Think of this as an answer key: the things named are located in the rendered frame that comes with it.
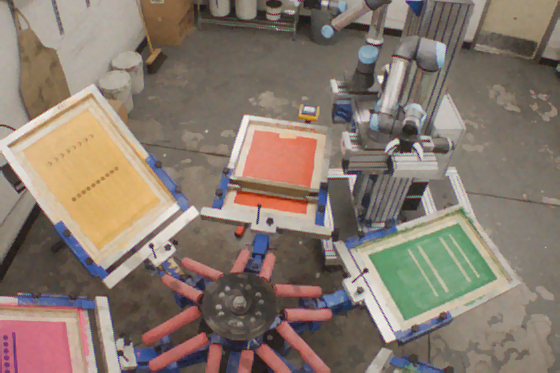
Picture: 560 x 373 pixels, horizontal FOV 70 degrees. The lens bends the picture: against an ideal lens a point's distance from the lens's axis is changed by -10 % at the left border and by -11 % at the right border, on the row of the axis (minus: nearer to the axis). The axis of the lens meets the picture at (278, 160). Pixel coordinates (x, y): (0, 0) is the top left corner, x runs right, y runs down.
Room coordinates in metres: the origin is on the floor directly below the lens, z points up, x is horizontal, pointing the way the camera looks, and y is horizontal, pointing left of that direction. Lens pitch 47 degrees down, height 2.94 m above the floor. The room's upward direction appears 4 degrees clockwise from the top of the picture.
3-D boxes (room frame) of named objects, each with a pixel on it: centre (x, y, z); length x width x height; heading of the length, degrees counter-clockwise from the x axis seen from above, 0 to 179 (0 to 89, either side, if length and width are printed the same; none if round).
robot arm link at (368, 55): (2.33, -0.51, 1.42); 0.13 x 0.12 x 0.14; 160
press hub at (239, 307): (0.75, 0.11, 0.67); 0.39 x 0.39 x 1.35
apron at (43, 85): (2.56, 1.87, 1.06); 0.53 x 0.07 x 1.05; 174
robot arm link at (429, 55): (1.79, -0.68, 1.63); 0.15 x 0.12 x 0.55; 72
